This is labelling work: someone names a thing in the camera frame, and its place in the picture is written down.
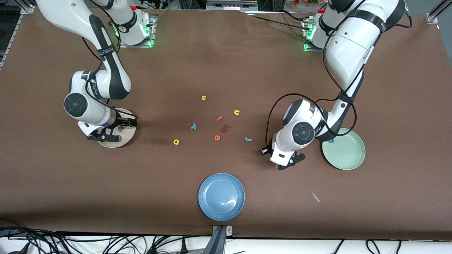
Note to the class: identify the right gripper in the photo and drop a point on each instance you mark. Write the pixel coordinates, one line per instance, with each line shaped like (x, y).
(126, 122)

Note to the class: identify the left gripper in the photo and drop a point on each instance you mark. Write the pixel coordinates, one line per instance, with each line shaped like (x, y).
(265, 150)

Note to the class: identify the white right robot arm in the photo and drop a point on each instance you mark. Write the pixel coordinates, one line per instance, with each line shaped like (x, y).
(81, 17)

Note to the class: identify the beige brown plate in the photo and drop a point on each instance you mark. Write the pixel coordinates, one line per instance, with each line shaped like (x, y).
(123, 141)

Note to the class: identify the white tape scrap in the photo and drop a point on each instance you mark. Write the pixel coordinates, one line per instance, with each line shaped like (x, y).
(315, 197)

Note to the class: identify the light green plate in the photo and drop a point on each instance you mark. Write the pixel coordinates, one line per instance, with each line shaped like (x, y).
(348, 151)

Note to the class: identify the blue plate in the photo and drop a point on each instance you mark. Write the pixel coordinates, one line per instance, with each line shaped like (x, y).
(220, 195)

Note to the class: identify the black power plug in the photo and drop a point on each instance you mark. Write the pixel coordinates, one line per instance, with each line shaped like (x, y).
(183, 247)

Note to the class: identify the orange artificial flowers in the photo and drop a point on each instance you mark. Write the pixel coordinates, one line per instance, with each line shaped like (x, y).
(303, 2)

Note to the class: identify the grey metal box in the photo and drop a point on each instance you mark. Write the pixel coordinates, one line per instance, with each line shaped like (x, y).
(229, 4)

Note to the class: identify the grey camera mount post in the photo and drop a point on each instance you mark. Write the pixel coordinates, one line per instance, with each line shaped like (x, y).
(219, 243)

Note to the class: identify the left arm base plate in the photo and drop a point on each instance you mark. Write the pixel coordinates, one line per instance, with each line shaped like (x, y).
(330, 50)

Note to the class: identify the aluminium frame corner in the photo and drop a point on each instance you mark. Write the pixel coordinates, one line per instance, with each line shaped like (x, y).
(27, 8)
(432, 17)

